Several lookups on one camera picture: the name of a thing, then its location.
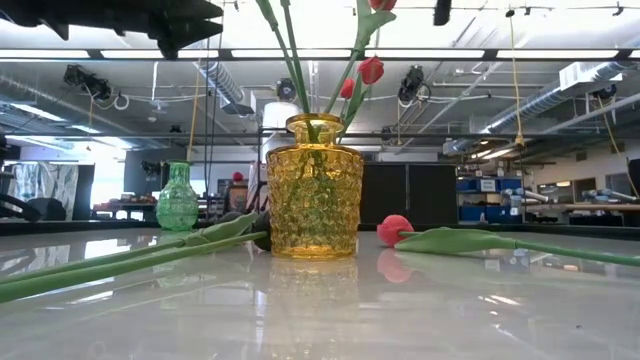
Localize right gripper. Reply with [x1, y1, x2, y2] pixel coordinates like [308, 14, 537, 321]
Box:
[433, 0, 453, 27]

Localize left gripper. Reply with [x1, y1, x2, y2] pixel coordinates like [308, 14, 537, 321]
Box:
[0, 0, 225, 60]

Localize black artificial tulip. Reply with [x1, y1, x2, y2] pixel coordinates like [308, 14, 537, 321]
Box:
[0, 212, 274, 305]

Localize green textured glass vase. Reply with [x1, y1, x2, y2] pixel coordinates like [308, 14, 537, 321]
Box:
[155, 159, 200, 232]

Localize yellow textured glass vase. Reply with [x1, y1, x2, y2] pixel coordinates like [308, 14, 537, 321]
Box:
[266, 113, 365, 261]

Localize round black hanging device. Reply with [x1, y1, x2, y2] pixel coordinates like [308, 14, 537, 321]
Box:
[275, 77, 301, 104]

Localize white cylindrical tank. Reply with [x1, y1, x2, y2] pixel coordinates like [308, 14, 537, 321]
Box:
[262, 101, 301, 151]

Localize blue storage bins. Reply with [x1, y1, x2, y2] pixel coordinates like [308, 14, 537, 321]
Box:
[456, 175, 525, 224]

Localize black cabinet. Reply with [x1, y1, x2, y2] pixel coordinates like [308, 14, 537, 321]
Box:
[360, 162, 459, 226]

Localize white grey patterned curtain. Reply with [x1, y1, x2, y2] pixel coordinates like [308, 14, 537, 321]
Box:
[7, 162, 80, 216]

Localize wooden workbench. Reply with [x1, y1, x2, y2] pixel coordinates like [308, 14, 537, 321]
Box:
[522, 201, 640, 227]

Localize silver spiral air duct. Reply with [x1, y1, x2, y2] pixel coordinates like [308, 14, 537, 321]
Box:
[197, 59, 257, 117]
[482, 74, 626, 136]

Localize black hanging camera device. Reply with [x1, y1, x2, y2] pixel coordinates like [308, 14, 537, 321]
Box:
[397, 64, 432, 105]

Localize yellow hanging cord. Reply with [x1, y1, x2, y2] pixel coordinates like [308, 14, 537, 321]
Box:
[507, 8, 527, 150]

